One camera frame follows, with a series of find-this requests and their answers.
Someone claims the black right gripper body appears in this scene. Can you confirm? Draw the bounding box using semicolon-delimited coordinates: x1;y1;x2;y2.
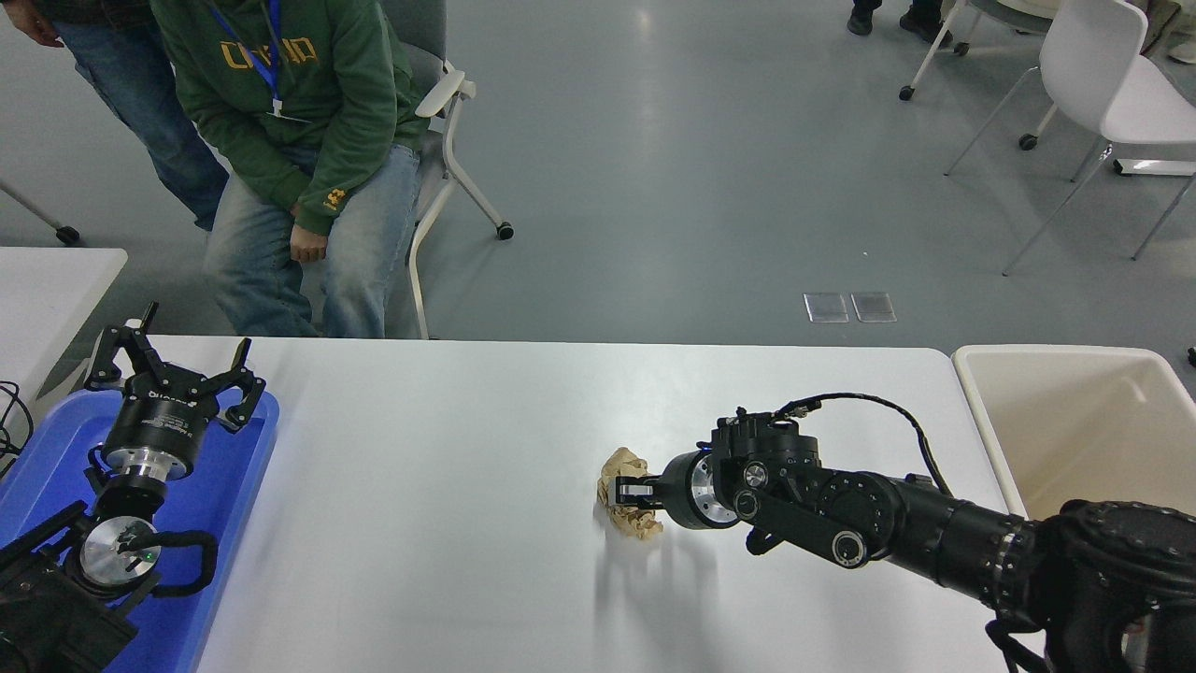
657;451;702;532

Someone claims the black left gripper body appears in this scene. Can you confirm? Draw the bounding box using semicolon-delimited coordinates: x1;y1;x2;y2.
103;372;222;470

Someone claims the tan paper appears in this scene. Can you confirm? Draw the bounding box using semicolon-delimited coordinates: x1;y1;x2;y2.
595;447;666;542

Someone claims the seated person's left hand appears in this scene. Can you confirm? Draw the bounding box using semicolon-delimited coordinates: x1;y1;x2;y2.
289;222;331;265

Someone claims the person's right hand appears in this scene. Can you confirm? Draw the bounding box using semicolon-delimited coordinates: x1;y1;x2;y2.
0;0;64;50

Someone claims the blue plastic tray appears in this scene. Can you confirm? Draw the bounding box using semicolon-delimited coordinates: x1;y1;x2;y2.
0;388;281;673

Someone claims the white side table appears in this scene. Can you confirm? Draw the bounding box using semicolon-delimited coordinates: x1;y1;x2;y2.
0;248;129;398

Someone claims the chair leg with caster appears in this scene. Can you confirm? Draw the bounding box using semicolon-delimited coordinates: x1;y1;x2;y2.
0;179;82;247

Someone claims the seated person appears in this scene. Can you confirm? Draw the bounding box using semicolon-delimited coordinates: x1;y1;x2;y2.
149;0;433;339

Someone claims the gray chair with white armrest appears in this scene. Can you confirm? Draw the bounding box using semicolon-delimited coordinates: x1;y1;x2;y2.
383;0;516;341

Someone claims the large pale plastic bin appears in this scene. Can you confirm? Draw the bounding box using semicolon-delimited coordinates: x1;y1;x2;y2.
951;344;1196;524

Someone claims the white-framed chair on casters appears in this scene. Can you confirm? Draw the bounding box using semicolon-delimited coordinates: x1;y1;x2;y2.
895;0;1066;152

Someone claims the white plastic chair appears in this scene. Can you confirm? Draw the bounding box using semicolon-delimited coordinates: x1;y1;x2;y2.
944;0;1196;277

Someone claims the black cable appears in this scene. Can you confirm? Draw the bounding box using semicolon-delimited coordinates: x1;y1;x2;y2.
0;379;36;478

